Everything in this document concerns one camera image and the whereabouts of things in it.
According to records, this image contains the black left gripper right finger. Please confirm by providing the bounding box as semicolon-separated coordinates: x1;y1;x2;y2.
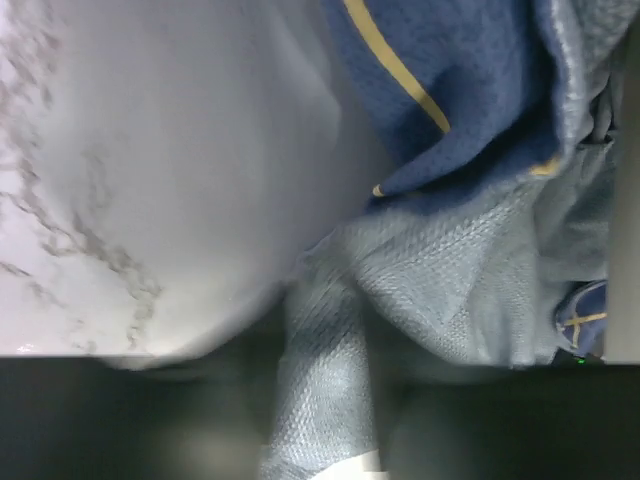
372;362;639;479

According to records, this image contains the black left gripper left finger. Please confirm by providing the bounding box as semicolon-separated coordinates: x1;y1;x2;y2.
1;332;284;480

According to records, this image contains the cream white pillow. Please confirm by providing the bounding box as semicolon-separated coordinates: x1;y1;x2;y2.
604;19;639;365

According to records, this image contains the blue denim pillowcase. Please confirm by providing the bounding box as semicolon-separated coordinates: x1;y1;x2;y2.
260;1;639;479

